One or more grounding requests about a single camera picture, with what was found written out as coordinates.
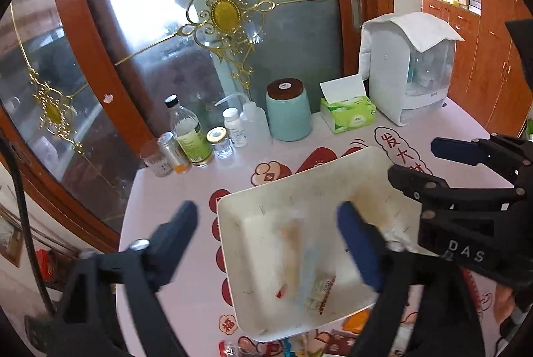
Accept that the white plastic bin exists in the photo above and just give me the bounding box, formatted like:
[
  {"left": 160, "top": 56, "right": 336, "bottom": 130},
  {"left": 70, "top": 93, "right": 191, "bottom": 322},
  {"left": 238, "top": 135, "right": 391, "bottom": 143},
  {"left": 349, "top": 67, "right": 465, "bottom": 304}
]
[{"left": 217, "top": 146, "right": 421, "bottom": 343}]

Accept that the silver door handle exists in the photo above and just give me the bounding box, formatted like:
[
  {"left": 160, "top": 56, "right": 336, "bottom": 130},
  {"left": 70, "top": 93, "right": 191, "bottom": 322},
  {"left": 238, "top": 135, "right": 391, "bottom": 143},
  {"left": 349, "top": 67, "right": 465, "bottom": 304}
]
[{"left": 349, "top": 0, "right": 363, "bottom": 29}]

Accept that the small white pill bottle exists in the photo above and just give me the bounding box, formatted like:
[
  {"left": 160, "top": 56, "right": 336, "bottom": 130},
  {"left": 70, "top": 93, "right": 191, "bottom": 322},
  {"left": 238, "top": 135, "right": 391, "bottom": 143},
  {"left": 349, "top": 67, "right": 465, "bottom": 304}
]
[{"left": 222, "top": 108, "right": 249, "bottom": 148}]

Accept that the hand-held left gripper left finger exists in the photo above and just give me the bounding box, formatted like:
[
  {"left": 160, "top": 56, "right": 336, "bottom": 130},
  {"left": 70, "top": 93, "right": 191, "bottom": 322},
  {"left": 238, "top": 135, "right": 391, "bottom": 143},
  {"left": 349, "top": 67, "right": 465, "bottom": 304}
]
[{"left": 25, "top": 201, "right": 198, "bottom": 357}]

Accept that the white folded cloth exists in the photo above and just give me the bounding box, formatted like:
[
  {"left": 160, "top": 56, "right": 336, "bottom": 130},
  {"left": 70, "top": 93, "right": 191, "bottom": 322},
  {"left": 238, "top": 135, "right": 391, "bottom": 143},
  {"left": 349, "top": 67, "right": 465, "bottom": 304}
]
[{"left": 387, "top": 12, "right": 465, "bottom": 53}]

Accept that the clear packet with red print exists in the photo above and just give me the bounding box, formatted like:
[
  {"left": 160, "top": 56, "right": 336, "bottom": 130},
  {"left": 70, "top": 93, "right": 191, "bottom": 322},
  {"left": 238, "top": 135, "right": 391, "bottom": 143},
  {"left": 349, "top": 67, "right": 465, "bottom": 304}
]
[{"left": 306, "top": 274, "right": 338, "bottom": 314}]

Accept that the white countertop appliance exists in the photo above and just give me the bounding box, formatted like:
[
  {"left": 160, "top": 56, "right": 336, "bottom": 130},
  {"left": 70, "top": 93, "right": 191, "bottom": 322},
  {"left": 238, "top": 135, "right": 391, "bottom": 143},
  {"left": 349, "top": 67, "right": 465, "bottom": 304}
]
[{"left": 359, "top": 12, "right": 465, "bottom": 126}]

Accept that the small glass vial gold cap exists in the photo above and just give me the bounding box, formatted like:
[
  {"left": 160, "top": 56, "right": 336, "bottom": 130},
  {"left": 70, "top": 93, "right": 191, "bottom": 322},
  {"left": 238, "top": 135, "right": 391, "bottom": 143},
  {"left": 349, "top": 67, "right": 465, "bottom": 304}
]
[{"left": 207, "top": 127, "right": 234, "bottom": 158}]

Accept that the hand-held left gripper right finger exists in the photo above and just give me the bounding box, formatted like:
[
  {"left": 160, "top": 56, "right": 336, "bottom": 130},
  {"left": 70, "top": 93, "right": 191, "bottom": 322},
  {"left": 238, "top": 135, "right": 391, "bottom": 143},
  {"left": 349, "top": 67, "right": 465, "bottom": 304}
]
[{"left": 336, "top": 202, "right": 488, "bottom": 357}]

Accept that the clear plastic squeeze bottle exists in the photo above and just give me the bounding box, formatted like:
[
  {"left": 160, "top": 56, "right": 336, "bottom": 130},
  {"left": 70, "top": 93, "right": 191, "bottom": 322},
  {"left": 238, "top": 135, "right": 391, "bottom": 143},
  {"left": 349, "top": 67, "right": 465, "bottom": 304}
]
[{"left": 214, "top": 92, "right": 272, "bottom": 145}]

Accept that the glass bottle with green label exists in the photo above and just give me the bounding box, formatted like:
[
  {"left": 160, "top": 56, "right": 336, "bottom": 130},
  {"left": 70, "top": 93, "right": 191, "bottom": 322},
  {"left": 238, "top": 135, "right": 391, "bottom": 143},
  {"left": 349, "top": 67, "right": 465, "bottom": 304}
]
[{"left": 165, "top": 95, "right": 215, "bottom": 167}]

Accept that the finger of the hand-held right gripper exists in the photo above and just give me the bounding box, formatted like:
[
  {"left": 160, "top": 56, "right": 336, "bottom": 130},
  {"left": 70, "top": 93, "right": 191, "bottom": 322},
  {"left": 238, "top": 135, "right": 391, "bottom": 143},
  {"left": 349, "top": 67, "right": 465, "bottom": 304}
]
[
  {"left": 431, "top": 134, "right": 533, "bottom": 191},
  {"left": 387, "top": 164, "right": 526, "bottom": 216}
]

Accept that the clear drinking glass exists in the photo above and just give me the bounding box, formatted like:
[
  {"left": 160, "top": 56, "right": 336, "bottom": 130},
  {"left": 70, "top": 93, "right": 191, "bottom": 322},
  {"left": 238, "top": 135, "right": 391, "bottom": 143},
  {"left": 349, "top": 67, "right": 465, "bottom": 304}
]
[{"left": 139, "top": 139, "right": 173, "bottom": 177}]

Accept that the wooden cabinet with shelves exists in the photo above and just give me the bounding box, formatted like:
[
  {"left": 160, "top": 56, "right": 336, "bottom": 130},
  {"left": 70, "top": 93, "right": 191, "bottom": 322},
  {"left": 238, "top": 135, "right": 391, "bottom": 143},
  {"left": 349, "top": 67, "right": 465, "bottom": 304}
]
[{"left": 412, "top": 0, "right": 533, "bottom": 137}]

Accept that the teal canister with brown lid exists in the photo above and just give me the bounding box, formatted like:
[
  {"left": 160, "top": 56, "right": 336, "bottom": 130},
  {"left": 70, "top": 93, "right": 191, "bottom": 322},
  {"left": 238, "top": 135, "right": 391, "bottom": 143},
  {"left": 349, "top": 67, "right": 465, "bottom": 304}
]
[{"left": 266, "top": 78, "right": 313, "bottom": 142}]

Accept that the green tissue box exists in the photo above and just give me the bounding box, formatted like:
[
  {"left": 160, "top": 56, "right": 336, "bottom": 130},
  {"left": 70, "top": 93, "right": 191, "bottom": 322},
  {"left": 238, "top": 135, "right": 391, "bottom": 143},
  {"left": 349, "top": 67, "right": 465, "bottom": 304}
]
[{"left": 319, "top": 74, "right": 377, "bottom": 134}]

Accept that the clear crumpled snack packet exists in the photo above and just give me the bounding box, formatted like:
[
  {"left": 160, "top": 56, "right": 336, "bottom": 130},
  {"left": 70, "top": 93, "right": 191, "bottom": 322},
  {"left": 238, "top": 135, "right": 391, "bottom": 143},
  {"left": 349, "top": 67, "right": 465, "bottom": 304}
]
[{"left": 383, "top": 226, "right": 417, "bottom": 253}]

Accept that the orange snack packet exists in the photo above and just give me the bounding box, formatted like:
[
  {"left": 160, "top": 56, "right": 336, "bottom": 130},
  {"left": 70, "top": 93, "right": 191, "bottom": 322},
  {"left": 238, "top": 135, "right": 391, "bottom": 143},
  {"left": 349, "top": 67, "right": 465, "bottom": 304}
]
[{"left": 341, "top": 309, "right": 371, "bottom": 335}]

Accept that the orange liquid jar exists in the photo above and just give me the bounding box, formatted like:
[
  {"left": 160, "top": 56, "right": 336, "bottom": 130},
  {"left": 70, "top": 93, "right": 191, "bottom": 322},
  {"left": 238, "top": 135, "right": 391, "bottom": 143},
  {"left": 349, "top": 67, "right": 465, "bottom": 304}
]
[{"left": 157, "top": 132, "right": 192, "bottom": 174}]

